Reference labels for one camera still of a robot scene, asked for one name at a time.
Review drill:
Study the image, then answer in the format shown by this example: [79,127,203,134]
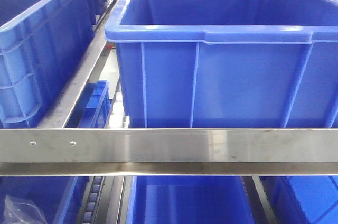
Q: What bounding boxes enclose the blue bin upper centre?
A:
[105,0,337,128]

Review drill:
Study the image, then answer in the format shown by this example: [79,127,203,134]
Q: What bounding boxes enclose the blue bin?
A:
[126,176,254,223]
[105,0,337,128]
[1,176,89,223]
[260,176,337,223]
[1,0,94,129]

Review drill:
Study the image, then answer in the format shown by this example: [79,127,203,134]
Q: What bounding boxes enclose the blue bin lower centre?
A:
[126,176,254,223]

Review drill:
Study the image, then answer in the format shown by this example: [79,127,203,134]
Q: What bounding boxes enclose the steel rack crossbar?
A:
[1,128,337,176]

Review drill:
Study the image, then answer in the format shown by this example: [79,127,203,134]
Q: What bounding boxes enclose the blue bin upper left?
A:
[1,0,94,129]

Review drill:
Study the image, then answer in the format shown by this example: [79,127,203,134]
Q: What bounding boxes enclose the blue bin lower left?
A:
[1,176,89,223]

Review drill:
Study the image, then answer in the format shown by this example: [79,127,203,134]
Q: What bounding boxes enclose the blue bin lower right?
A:
[260,176,337,223]

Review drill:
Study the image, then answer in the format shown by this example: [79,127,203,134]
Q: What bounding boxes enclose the clear plastic bag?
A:
[2,195,47,224]

